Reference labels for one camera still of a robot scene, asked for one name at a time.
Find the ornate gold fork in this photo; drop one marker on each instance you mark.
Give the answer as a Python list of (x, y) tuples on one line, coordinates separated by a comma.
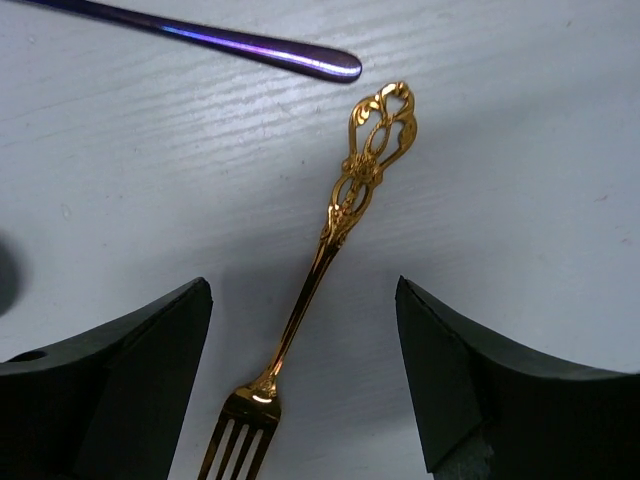
[(382, 127)]

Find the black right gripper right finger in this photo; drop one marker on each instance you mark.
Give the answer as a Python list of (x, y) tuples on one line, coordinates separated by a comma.
[(487, 407)]

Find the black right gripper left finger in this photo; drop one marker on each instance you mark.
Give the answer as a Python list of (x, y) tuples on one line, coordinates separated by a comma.
[(108, 403)]

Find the purple iridescent fork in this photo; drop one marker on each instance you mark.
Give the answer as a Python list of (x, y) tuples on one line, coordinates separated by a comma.
[(317, 61)]

